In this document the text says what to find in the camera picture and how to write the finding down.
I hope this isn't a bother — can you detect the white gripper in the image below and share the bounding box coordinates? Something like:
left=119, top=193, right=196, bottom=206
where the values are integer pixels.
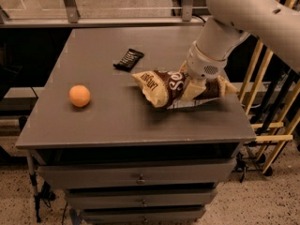
left=181, top=42, right=227, bottom=101

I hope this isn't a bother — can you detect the brown and cream chip bag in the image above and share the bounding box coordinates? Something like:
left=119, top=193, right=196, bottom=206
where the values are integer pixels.
left=132, top=70, right=238, bottom=109

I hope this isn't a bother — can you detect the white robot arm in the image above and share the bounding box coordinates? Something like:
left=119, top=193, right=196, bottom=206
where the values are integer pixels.
left=181, top=0, right=300, bottom=101

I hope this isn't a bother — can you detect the black snack bar wrapper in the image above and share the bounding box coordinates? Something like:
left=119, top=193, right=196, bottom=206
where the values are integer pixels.
left=113, top=49, right=144, bottom=72

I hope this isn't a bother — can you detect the grey drawer cabinet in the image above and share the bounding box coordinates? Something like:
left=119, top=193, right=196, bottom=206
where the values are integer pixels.
left=15, top=25, right=257, bottom=225

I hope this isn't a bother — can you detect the middle grey drawer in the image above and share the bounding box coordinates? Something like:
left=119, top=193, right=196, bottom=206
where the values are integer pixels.
left=67, top=188, right=217, bottom=209

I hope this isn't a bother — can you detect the grey drawer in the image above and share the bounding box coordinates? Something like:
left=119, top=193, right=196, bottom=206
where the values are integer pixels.
left=37, top=158, right=235, bottom=189
left=82, top=207, right=205, bottom=224
left=67, top=188, right=217, bottom=209

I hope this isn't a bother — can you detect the orange ball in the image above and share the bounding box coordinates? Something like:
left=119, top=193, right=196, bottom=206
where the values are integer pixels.
left=68, top=85, right=91, bottom=108

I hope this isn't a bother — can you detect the top grey drawer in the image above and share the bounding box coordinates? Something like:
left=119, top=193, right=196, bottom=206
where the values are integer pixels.
left=37, top=158, right=235, bottom=189

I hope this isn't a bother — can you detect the bottom grey drawer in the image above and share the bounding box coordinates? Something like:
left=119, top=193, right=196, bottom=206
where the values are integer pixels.
left=82, top=207, right=205, bottom=224

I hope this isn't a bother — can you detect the tripod leg stand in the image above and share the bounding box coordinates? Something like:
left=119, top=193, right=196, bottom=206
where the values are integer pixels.
left=26, top=151, right=56, bottom=223

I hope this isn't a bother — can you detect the metal railing with glass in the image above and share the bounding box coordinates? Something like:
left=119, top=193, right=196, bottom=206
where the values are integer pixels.
left=0, top=0, right=209, bottom=27

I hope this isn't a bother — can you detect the black cable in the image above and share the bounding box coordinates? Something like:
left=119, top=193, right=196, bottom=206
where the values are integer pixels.
left=192, top=13, right=208, bottom=24

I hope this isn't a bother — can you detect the wooden rack frame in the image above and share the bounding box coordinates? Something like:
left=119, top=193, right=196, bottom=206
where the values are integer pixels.
left=237, top=0, right=300, bottom=177

